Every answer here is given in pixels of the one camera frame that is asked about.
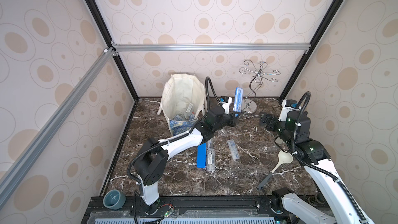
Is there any clear case blue compass front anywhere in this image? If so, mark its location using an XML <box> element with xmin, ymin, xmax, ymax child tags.
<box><xmin>233</xmin><ymin>87</ymin><xmax>243</xmax><ymax>113</ymax></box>

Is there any Starry Night canvas tote bag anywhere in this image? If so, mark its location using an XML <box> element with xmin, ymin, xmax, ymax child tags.
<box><xmin>157</xmin><ymin>74</ymin><xmax>207</xmax><ymax>136</ymax></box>

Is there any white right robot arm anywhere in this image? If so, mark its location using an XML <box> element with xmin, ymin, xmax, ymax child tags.
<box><xmin>260</xmin><ymin>107</ymin><xmax>373</xmax><ymax>224</ymax></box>

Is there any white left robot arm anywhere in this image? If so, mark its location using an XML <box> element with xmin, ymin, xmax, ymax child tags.
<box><xmin>126</xmin><ymin>105</ymin><xmax>241</xmax><ymax>206</ymax></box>

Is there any clear slim case front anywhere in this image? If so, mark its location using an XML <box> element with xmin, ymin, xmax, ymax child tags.
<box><xmin>206</xmin><ymin>148</ymin><xmax>216</xmax><ymax>173</ymax></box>

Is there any clear slim case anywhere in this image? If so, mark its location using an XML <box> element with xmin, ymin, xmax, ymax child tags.
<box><xmin>206</xmin><ymin>148</ymin><xmax>216</xmax><ymax>173</ymax></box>
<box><xmin>227</xmin><ymin>140</ymin><xmax>240</xmax><ymax>161</ymax></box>

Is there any clear slim case right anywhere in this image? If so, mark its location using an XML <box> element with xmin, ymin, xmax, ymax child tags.
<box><xmin>227</xmin><ymin>140</ymin><xmax>240</xmax><ymax>161</ymax></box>

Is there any chrome jewelry stand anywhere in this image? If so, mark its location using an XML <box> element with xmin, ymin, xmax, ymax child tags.
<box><xmin>239</xmin><ymin>59</ymin><xmax>281</xmax><ymax>115</ymax></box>

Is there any grey green bowl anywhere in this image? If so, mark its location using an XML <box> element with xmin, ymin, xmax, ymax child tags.
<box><xmin>103</xmin><ymin>189</ymin><xmax>126</xmax><ymax>210</ymax></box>

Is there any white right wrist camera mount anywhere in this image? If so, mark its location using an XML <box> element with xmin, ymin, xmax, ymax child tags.
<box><xmin>278</xmin><ymin>100</ymin><xmax>298</xmax><ymax>121</ymax></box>

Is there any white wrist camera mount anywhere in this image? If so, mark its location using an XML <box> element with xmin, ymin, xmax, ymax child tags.
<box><xmin>219</xmin><ymin>96</ymin><xmax>232</xmax><ymax>114</ymax></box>
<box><xmin>278</xmin><ymin>100</ymin><xmax>298</xmax><ymax>121</ymax></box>

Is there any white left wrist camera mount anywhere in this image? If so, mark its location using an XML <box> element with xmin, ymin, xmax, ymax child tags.
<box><xmin>219</xmin><ymin>96</ymin><xmax>232</xmax><ymax>114</ymax></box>

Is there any white spatula black handle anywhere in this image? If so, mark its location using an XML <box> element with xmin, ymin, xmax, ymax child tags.
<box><xmin>257</xmin><ymin>150</ymin><xmax>293</xmax><ymax>191</ymax></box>

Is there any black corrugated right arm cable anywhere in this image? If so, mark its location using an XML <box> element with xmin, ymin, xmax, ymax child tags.
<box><xmin>290</xmin><ymin>91</ymin><xmax>369</xmax><ymax>224</ymax></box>

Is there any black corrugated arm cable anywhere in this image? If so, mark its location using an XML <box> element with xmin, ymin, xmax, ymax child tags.
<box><xmin>290</xmin><ymin>91</ymin><xmax>369</xmax><ymax>224</ymax></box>
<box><xmin>126</xmin><ymin>76</ymin><xmax>222</xmax><ymax>183</ymax></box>

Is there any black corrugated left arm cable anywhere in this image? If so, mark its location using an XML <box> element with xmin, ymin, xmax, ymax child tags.
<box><xmin>126</xmin><ymin>76</ymin><xmax>222</xmax><ymax>183</ymax></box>

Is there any aluminium frame rail back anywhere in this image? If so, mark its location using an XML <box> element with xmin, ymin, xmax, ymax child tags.
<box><xmin>114</xmin><ymin>43</ymin><xmax>311</xmax><ymax>52</ymax></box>

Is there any aluminium frame rail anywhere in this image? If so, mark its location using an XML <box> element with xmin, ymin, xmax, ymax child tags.
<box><xmin>1</xmin><ymin>47</ymin><xmax>116</xmax><ymax>208</ymax></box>
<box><xmin>114</xmin><ymin>43</ymin><xmax>311</xmax><ymax>52</ymax></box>

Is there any black corner frame post right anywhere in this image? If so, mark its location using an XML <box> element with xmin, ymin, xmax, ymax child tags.
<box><xmin>278</xmin><ymin>0</ymin><xmax>344</xmax><ymax>104</ymax></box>

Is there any black corner frame post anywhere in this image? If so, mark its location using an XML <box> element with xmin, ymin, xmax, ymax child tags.
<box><xmin>84</xmin><ymin>0</ymin><xmax>140</xmax><ymax>102</ymax></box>
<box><xmin>278</xmin><ymin>0</ymin><xmax>344</xmax><ymax>104</ymax></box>

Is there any black corner frame post left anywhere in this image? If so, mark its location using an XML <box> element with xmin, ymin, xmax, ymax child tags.
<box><xmin>84</xmin><ymin>0</ymin><xmax>140</xmax><ymax>102</ymax></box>

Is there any aluminium frame rail left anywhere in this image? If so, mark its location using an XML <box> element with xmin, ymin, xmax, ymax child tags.
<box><xmin>1</xmin><ymin>47</ymin><xmax>116</xmax><ymax>208</ymax></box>

